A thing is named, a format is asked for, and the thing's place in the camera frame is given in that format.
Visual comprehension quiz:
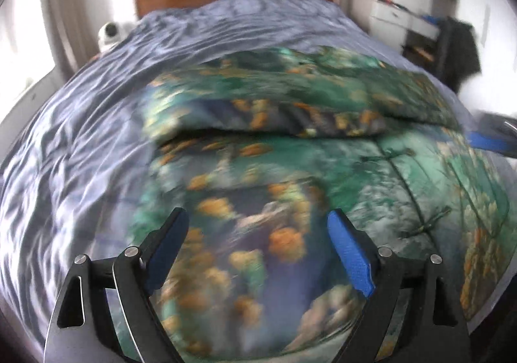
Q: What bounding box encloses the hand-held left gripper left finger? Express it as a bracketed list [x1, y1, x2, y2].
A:
[42, 207, 190, 363]

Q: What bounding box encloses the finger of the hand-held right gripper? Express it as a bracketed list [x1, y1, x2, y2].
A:
[468, 131, 517, 157]

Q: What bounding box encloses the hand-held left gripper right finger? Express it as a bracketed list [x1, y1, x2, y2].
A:
[327, 209, 473, 363]

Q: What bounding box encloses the green printed padded jacket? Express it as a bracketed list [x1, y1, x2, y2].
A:
[137, 46, 510, 356]

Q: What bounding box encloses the black coat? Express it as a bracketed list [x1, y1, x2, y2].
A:
[434, 17, 484, 94]

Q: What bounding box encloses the white wardrobe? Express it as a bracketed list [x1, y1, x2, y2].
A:
[428, 0, 517, 117]

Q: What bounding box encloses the bed with blue striped sheet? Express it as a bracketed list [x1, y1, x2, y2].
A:
[0, 0, 479, 363]

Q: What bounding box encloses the grey white desk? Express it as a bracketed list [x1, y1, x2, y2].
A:
[349, 0, 442, 57]

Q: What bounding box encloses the white round fan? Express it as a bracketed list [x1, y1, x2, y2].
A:
[98, 21, 131, 52]

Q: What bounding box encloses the beige curtain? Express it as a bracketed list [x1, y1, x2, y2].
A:
[40, 0, 101, 79]

